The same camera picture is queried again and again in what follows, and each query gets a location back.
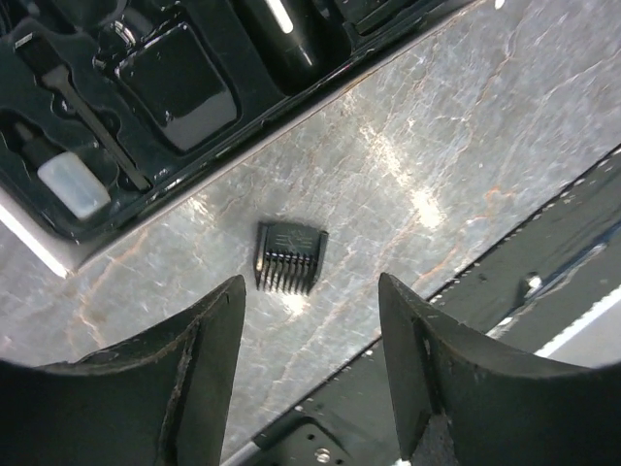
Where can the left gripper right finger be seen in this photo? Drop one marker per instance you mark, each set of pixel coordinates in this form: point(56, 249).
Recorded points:
point(503, 406)

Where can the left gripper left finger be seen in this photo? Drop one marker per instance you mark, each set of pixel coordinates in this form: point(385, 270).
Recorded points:
point(161, 397)

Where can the black comb guard attachment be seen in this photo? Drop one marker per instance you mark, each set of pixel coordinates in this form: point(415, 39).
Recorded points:
point(289, 257)

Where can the white clipper kit box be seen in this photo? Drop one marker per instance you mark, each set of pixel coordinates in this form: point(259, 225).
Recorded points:
point(180, 86)

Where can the black silver hair clipper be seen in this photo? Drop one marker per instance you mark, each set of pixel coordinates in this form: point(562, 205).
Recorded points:
point(300, 42)

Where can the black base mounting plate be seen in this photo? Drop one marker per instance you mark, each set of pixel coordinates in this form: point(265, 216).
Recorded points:
point(551, 287)

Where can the small clear oil bottle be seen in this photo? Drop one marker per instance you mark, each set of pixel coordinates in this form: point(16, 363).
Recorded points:
point(70, 180)

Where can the black cleaning brush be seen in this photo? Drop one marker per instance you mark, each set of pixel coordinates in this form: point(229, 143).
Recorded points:
point(54, 74)

